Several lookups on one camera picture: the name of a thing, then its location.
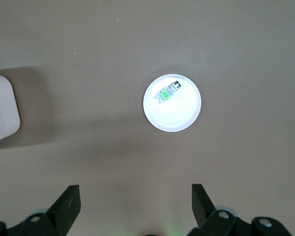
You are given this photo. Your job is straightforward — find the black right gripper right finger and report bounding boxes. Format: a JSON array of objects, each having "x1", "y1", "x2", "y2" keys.
[{"x1": 191, "y1": 183, "x2": 252, "y2": 236}]

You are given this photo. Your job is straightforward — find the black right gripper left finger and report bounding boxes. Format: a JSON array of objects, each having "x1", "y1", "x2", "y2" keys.
[{"x1": 22, "y1": 185, "x2": 82, "y2": 236}]

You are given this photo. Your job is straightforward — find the white lidded box grey latches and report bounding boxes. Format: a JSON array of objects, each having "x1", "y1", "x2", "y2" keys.
[{"x1": 0, "y1": 72, "x2": 21, "y2": 151}]

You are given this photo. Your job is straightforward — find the pink round plate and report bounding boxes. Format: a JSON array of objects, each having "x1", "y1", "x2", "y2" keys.
[{"x1": 143, "y1": 73, "x2": 202, "y2": 133}]

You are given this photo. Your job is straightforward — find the brown table cover sheet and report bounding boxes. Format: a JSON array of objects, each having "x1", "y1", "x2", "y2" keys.
[{"x1": 0, "y1": 0, "x2": 295, "y2": 236}]

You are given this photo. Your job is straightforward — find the white and green push-button switch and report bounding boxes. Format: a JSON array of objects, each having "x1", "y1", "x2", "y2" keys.
[{"x1": 154, "y1": 81, "x2": 182, "y2": 105}]

